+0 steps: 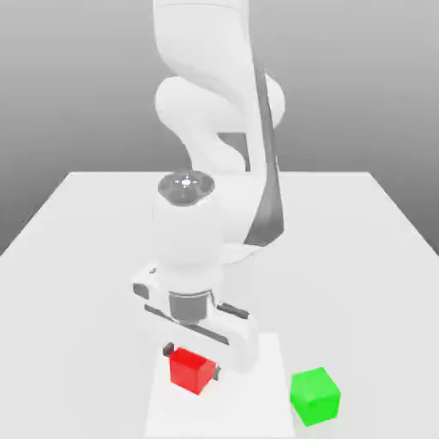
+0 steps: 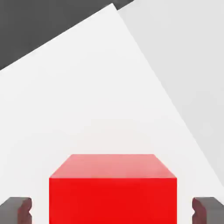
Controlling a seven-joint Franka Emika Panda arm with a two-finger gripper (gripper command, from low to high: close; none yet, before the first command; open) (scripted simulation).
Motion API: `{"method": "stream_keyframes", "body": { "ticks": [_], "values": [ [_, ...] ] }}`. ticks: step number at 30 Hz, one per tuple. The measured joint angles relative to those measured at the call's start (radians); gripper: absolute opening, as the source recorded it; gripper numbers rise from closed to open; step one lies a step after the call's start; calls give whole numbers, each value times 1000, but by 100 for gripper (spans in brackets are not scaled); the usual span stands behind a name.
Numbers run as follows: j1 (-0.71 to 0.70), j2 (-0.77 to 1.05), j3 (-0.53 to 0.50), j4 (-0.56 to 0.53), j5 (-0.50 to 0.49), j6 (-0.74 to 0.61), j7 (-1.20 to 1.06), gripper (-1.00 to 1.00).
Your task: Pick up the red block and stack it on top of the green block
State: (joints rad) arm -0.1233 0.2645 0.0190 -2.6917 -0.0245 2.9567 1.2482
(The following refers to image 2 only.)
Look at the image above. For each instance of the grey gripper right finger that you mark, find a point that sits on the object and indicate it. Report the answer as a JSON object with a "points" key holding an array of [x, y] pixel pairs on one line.
{"points": [[210, 210]]}

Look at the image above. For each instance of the small red cube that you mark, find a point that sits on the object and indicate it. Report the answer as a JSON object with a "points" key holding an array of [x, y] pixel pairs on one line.
{"points": [[112, 197]]}

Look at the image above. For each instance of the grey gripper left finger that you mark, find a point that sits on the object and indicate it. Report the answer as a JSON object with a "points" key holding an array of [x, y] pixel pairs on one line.
{"points": [[12, 210]]}

